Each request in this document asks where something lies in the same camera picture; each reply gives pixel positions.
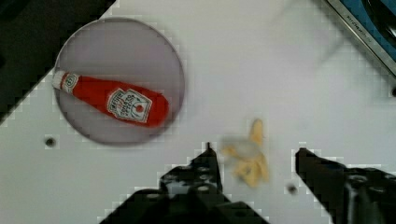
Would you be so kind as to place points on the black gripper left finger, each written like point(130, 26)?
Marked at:
point(187, 194)

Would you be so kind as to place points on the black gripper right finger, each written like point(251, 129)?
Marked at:
point(349, 195)

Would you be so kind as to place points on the plush peeled banana toy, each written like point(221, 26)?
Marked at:
point(245, 155)

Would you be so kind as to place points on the plush red ketchup bottle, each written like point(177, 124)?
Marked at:
point(122, 101)

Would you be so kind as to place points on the grey round plate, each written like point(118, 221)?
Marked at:
point(124, 50)

